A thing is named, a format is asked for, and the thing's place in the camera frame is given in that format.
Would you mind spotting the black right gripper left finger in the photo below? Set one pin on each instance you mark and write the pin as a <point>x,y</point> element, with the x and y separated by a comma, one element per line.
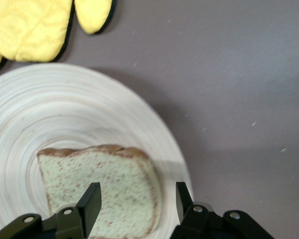
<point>89,206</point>

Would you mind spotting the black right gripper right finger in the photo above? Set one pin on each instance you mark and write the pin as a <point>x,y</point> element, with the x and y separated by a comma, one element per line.
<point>187,214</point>

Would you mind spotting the slice of brown bread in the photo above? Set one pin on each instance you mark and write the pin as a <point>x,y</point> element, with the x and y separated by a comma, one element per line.
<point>119,174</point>

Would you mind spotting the white round plate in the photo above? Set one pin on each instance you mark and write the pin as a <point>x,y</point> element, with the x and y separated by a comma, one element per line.
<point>77,112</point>

